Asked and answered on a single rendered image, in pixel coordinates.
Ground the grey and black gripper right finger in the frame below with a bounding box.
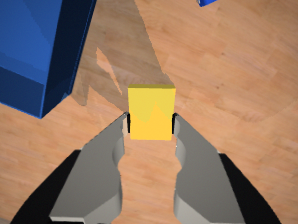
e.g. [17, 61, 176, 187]
[172, 113, 281, 224]

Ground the blue three-compartment bin rack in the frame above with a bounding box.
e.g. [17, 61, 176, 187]
[0, 0, 97, 119]

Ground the blue die with white pips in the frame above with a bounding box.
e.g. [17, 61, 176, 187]
[198, 0, 217, 7]

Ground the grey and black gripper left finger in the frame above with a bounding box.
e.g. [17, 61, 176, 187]
[10, 112, 131, 224]

